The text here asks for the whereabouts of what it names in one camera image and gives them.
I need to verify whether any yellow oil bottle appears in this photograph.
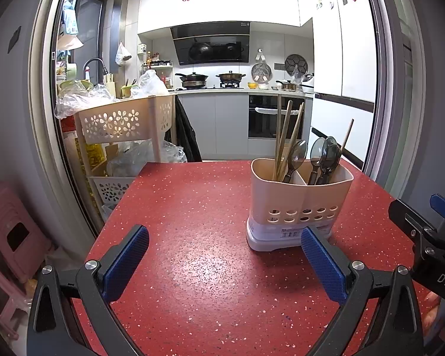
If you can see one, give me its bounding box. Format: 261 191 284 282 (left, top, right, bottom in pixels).
76 139 108 177

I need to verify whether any round dark hanging trivet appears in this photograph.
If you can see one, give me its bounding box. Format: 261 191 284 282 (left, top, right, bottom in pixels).
284 54 309 78

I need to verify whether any beige plastic storage cart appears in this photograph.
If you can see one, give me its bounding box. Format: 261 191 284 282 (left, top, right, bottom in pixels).
74 94 176 212

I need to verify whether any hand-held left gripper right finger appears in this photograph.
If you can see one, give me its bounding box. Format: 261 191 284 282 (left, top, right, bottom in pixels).
300 225 424 356

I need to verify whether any white wall cabinet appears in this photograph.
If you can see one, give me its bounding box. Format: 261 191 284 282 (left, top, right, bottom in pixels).
137 0 314 36

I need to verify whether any person's right hand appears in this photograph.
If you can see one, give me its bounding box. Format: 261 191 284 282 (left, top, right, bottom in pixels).
423 291 443 338

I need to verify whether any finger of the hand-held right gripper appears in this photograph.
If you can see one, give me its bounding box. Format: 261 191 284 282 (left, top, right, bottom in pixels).
389 198 445 253
430 193 445 227

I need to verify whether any pink plastic stool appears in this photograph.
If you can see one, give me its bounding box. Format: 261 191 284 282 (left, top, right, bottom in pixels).
0 182 53 342

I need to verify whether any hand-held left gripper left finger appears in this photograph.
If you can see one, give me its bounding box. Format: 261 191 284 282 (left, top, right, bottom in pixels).
27 224 150 356

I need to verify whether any black hanging jacket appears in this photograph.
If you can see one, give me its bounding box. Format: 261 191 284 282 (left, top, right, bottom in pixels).
164 96 203 163

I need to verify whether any white hanging plastic bag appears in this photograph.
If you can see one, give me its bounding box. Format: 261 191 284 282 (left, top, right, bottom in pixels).
115 42 132 67

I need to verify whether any grey kitchen base cabinet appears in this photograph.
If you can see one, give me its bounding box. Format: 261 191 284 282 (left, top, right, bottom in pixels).
176 93 250 162

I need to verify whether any steel cooking pot with lid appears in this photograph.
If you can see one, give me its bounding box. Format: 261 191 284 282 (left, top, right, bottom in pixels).
216 70 246 87

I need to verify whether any black range hood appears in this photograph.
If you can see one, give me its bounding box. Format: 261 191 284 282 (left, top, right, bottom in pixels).
170 21 251 65

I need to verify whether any beige plastic utensil holder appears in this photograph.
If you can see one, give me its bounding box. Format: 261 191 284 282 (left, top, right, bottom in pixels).
246 158 355 253

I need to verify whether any black built-in oven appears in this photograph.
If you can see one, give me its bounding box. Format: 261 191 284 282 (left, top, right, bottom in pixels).
248 94 305 139

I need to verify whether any white refrigerator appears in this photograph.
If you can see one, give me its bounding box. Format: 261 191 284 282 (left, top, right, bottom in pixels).
308 0 379 171

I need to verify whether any crumpled clear plastic bag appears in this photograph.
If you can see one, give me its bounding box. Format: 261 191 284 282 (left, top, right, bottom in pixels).
54 82 115 119

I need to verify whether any green bowl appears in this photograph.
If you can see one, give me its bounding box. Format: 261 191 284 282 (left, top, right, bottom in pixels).
59 80 94 93

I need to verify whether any black kitchen faucet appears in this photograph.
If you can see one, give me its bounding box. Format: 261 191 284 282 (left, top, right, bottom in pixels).
82 58 109 82

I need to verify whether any white spice rack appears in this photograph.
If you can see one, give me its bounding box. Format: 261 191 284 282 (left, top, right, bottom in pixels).
144 50 175 86

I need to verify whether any black wok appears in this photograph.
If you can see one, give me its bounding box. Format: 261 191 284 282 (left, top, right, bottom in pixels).
175 72 209 89

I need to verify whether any white rice cooker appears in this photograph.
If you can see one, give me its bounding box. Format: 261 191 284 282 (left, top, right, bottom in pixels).
300 74 316 94

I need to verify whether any round metal steamer rack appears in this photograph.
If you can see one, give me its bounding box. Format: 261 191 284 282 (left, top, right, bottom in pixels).
251 62 272 84

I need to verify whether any clear plastic bag bundle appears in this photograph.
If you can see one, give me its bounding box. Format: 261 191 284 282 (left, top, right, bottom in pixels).
106 139 188 179

